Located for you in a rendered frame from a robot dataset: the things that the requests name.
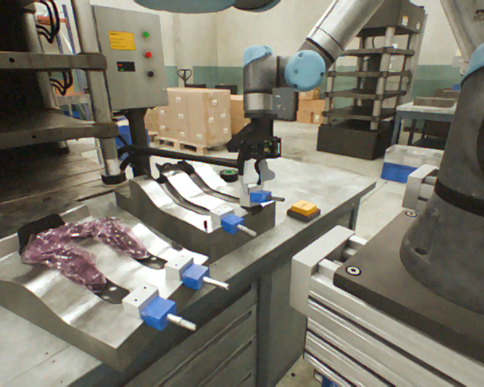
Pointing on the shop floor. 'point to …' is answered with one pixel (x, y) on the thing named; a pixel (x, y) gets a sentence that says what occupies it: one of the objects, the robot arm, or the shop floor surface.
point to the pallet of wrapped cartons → (194, 119)
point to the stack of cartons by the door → (310, 107)
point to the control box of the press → (131, 69)
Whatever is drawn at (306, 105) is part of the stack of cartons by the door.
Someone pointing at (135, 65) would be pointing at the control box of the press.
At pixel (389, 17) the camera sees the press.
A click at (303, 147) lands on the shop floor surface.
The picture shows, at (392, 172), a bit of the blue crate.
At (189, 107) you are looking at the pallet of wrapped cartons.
